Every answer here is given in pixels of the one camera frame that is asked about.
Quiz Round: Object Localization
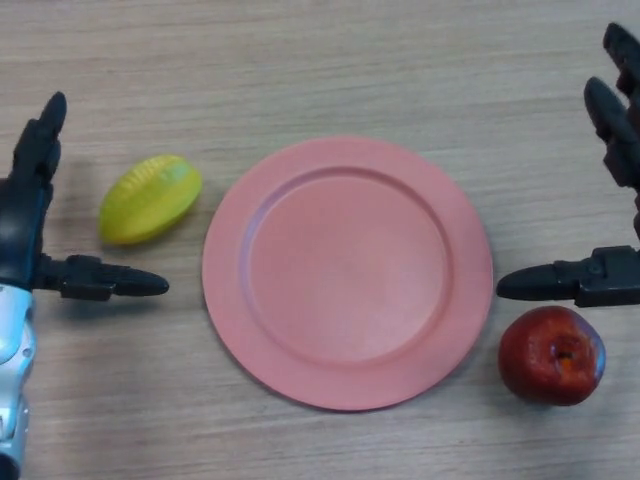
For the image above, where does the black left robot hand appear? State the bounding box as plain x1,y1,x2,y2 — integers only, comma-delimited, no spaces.
0,91,170,303

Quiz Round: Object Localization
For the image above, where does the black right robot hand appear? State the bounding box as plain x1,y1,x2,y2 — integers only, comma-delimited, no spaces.
496,22,640,309

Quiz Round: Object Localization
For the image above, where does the yellow starfruit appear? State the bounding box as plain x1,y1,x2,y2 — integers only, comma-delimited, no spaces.
98,153,204,247

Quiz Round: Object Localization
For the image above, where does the pink round plate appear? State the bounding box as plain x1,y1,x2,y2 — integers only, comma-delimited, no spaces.
202,135,495,413

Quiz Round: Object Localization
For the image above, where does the red apple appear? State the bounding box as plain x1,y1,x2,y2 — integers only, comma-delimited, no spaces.
497,305,608,407

